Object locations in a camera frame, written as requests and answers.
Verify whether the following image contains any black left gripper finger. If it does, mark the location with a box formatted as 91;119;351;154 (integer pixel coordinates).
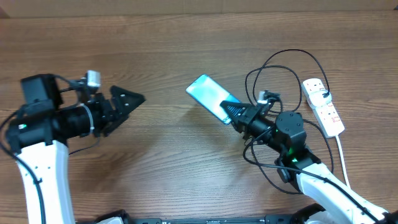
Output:
102;115;129;137
110;85;146;115

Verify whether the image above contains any blue Samsung Galaxy smartphone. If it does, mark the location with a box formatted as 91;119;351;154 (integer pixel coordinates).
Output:
186;74;240;125

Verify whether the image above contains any black USB charging cable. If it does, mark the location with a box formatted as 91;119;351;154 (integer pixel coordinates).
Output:
244;49;335;195

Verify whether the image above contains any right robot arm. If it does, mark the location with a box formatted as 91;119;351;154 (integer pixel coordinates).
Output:
220;101;397;223

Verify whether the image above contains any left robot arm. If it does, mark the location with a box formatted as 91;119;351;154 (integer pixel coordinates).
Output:
5;70;145;223

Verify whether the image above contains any white charger plug adapter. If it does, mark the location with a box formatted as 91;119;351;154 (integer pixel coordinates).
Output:
307;90;332;109

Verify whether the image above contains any white power strip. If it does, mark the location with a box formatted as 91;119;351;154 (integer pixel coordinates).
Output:
302;78;345;138

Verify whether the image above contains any white power strip cord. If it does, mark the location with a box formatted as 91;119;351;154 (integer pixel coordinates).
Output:
335;135;351;189

